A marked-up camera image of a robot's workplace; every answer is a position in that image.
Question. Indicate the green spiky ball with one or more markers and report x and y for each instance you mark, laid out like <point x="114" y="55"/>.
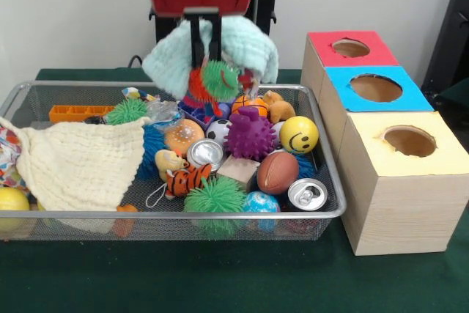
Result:
<point x="215" y="199"/>

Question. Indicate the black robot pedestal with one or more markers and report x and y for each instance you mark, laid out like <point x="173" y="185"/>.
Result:
<point x="265" y="5"/>

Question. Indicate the blue globe ball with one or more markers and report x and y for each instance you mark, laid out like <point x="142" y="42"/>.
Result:
<point x="261" y="203"/>

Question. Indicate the brown toy football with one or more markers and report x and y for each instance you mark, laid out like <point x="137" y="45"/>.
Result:
<point x="277" y="174"/>

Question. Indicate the cream knitted cloth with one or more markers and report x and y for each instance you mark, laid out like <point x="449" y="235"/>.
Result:
<point x="73" y="163"/>

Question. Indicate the yellow smiley face ball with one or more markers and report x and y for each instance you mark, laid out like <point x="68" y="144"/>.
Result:
<point x="299" y="135"/>

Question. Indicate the silver drink can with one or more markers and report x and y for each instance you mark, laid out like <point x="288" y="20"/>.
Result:
<point x="305" y="194"/>

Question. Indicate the purple spiky ball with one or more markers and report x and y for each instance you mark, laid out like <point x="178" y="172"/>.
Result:
<point x="249" y="137"/>

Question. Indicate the wooden box with three holes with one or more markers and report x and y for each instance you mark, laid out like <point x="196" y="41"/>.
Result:
<point x="403" y="196"/>

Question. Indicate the orange toy basketball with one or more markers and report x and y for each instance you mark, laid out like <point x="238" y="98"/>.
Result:
<point x="256" y="106"/>

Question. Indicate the multicolour spiky caterpillar toy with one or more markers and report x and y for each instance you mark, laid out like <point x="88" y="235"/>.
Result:
<point x="220" y="78"/>

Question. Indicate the mint green knitted cloth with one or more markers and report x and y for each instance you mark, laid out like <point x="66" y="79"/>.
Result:
<point x="168" y="60"/>

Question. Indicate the orange tiger plush toy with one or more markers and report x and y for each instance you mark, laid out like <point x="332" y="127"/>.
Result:
<point x="187" y="179"/>

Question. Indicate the orange plastic tray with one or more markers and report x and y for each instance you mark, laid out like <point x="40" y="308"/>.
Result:
<point x="73" y="113"/>

